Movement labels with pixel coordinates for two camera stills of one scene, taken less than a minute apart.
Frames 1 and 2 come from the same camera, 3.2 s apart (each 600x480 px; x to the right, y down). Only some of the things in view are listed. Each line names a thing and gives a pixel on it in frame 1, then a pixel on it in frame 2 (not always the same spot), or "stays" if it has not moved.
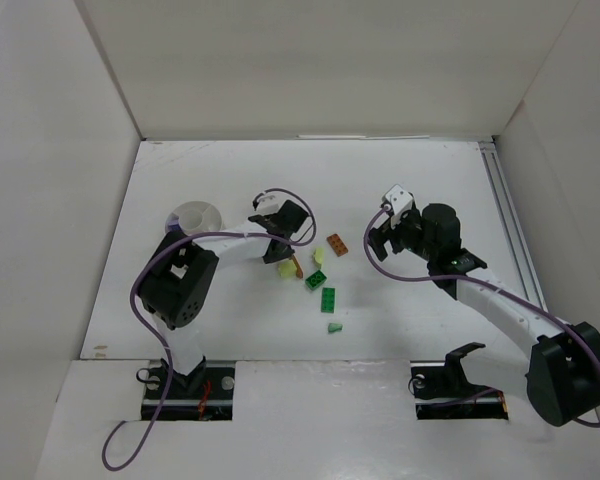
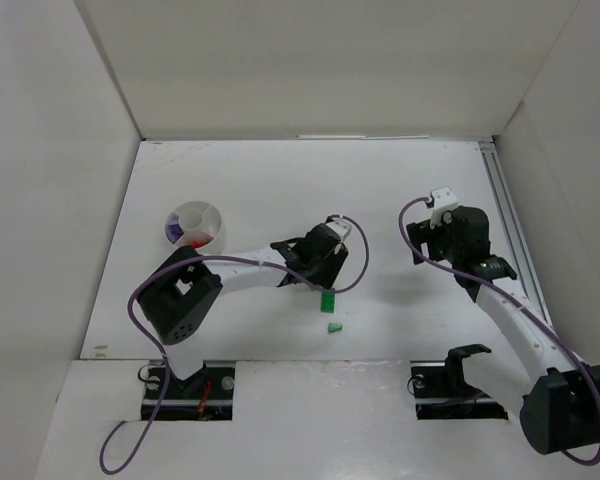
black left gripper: x=280 y=250 to x=333 y=267
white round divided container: x=196 y=217 stays
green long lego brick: x=328 y=300 stays
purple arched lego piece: x=174 y=225 stays
